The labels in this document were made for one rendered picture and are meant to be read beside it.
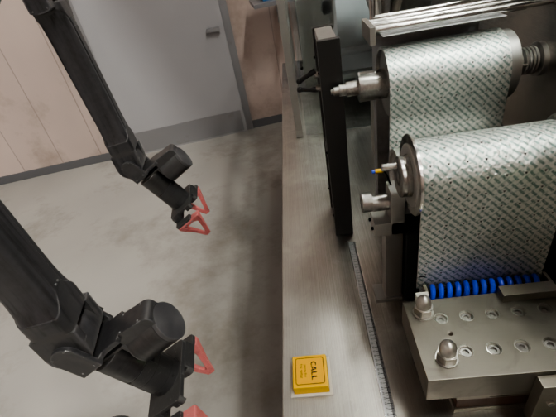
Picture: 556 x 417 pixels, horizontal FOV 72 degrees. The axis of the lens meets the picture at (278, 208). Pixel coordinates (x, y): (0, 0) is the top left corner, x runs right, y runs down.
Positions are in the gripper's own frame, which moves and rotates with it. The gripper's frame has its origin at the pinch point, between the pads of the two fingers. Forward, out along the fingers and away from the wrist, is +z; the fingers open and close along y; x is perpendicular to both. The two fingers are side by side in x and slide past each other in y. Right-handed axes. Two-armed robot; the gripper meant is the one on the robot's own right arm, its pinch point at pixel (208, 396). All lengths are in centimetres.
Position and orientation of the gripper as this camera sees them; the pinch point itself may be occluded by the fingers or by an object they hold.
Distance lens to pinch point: 71.1
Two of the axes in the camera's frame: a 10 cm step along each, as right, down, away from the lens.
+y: -1.6, -5.5, 8.2
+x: -7.6, 5.9, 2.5
